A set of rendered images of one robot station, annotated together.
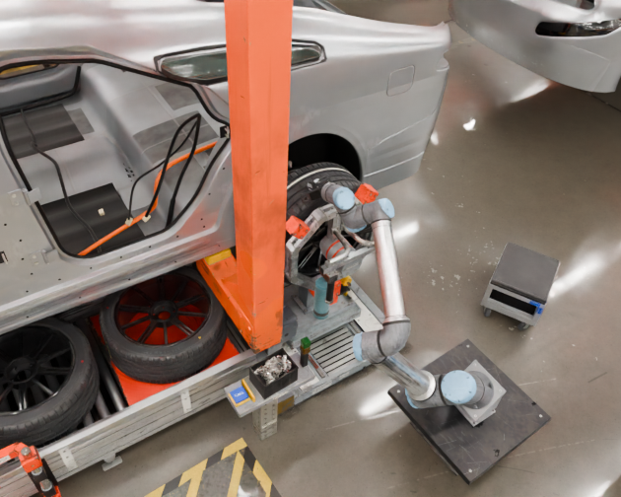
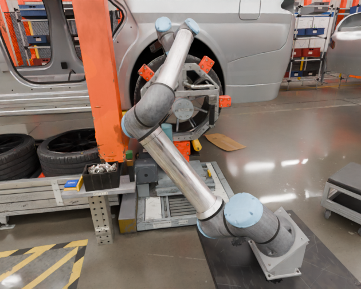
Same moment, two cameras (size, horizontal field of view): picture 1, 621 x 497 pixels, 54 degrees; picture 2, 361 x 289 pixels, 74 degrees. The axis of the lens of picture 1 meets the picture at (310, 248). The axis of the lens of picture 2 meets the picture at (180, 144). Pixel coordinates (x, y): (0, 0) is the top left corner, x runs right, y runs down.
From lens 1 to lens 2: 218 cm
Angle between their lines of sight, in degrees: 32
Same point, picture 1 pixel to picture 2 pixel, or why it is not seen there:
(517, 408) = (332, 281)
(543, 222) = not seen: outside the picture
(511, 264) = (350, 172)
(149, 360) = (44, 156)
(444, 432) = (230, 273)
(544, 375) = not seen: outside the picture
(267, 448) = (97, 251)
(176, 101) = not seen: hidden behind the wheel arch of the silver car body
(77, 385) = not seen: outside the picture
